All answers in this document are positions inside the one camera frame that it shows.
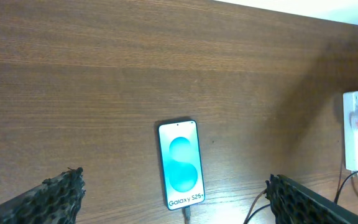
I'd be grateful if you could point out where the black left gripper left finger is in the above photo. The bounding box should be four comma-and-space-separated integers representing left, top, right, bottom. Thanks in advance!
0, 167, 86, 224

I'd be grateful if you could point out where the white power strip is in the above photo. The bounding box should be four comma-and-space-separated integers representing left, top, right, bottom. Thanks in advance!
342, 91, 358, 171

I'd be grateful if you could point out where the black charging cable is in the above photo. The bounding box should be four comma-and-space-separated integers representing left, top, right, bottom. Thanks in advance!
181, 133, 358, 224

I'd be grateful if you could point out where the blue Galaxy smartphone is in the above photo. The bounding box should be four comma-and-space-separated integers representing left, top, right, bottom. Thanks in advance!
157, 119, 206, 210

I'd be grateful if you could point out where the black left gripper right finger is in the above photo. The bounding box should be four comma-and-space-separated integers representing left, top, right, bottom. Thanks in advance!
266, 174, 358, 224

